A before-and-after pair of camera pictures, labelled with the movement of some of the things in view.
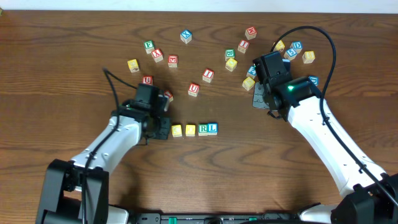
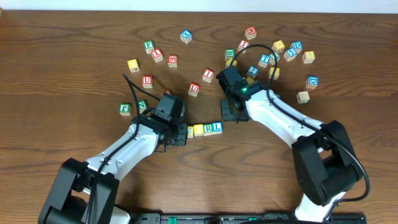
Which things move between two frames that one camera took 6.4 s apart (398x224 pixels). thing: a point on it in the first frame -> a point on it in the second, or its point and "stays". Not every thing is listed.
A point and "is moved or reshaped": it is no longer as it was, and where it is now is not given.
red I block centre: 208,74 stays
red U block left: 147,80 stays
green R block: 203,129 is moved or reshaped
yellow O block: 190,130 is moved or reshaped
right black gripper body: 259,95 -> 228,110
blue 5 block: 290,54 stays
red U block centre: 193,89 stays
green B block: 229,53 stays
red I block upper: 243,45 stays
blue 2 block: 252,71 stays
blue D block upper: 297,46 stays
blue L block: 212,128 is moved or reshaped
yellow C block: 176,130 is moved or reshaped
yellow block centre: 231,64 stays
